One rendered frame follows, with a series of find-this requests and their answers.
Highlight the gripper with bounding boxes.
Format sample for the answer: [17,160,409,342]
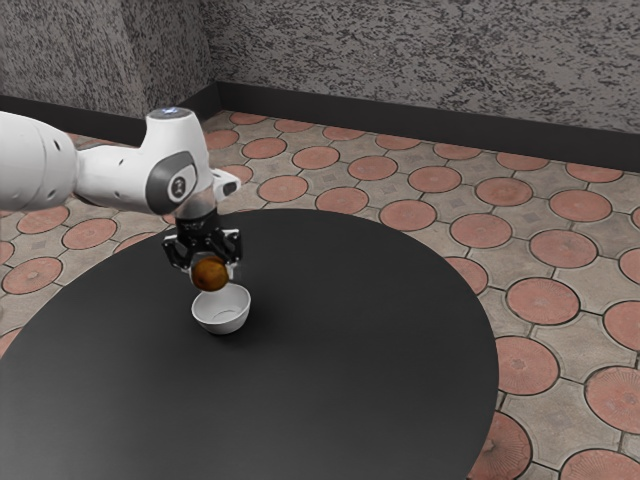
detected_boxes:
[160,210,244,285]

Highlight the brown round fruit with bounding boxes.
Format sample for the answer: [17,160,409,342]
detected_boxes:
[191,254,230,293]

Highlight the white bowl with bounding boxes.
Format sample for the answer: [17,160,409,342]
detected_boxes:
[190,285,252,336]

